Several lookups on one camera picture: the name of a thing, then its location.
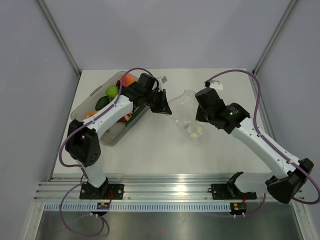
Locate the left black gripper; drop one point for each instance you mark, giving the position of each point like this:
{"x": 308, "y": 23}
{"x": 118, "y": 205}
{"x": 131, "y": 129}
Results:
{"x": 163, "y": 106}

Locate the clear zip top bag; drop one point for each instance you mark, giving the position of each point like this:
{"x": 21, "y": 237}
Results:
{"x": 184, "y": 109}

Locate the red orange meat slab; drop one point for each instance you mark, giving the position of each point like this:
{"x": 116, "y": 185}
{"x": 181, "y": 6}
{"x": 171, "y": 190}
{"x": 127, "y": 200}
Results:
{"x": 92, "y": 114}

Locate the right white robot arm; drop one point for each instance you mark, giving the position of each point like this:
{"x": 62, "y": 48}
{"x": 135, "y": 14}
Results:
{"x": 288, "y": 173}

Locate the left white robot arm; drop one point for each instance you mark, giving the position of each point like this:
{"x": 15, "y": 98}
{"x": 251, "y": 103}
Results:
{"x": 83, "y": 137}

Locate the clear plastic food bin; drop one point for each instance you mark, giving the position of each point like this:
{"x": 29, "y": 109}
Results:
{"x": 110, "y": 124}

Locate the green cucumber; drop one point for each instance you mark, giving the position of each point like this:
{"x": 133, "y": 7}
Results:
{"x": 138, "y": 112}

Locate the orange peach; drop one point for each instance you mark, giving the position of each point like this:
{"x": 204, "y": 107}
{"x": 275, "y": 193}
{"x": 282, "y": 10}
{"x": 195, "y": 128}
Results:
{"x": 127, "y": 80}

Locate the dark red grape bunch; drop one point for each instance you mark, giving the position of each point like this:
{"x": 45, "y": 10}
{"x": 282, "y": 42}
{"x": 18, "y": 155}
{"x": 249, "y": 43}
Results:
{"x": 118, "y": 84}

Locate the green lime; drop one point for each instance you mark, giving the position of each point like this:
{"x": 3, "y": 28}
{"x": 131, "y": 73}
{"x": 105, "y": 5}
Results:
{"x": 112, "y": 91}

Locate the green avocado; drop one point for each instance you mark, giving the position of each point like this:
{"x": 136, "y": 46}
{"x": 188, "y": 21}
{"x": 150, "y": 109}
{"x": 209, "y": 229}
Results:
{"x": 102, "y": 102}

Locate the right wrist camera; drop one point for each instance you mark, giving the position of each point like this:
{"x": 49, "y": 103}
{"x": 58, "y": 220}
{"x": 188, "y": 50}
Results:
{"x": 214, "y": 84}

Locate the aluminium mounting rail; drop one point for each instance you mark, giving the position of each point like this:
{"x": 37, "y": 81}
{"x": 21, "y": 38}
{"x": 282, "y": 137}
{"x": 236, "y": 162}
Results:
{"x": 141, "y": 187}

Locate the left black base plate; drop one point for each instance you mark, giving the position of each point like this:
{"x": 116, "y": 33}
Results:
{"x": 111, "y": 191}

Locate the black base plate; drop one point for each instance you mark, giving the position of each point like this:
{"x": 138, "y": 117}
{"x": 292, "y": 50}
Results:
{"x": 111, "y": 191}
{"x": 224, "y": 191}

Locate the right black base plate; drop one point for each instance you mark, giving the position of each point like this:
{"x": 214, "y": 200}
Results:
{"x": 224, "y": 191}

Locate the white slotted cable duct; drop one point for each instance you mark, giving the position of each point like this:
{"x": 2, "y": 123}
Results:
{"x": 139, "y": 207}

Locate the right aluminium frame post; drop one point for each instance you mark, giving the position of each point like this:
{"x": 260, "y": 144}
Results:
{"x": 275, "y": 35}

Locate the aluminium frame post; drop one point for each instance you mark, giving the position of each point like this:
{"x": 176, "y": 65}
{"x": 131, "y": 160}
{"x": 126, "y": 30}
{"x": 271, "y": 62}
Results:
{"x": 59, "y": 37}
{"x": 275, "y": 35}

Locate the left aluminium frame post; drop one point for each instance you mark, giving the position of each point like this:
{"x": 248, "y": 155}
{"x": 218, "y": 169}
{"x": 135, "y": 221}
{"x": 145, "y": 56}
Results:
{"x": 59, "y": 37}

